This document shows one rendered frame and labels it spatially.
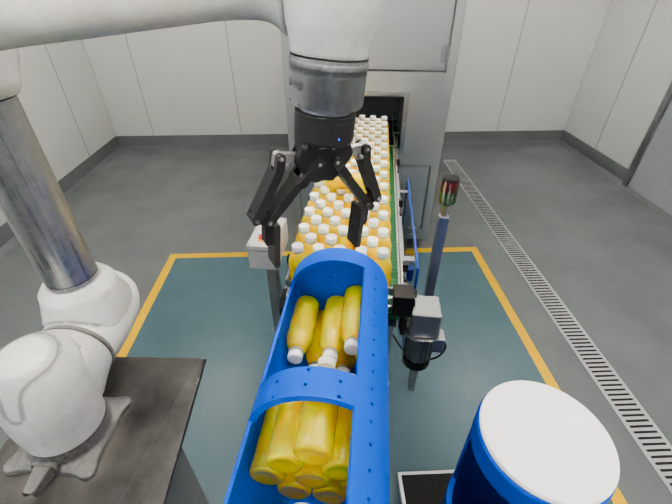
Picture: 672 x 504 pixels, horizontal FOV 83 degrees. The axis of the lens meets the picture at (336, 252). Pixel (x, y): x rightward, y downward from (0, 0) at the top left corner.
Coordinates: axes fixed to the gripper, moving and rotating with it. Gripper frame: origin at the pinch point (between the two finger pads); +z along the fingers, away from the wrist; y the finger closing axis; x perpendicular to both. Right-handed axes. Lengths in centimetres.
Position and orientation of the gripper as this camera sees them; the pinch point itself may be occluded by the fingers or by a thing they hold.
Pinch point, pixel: (316, 246)
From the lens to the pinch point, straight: 57.5
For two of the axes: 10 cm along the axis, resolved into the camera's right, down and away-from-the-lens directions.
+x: 4.9, 5.3, -6.9
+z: -0.9, 8.2, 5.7
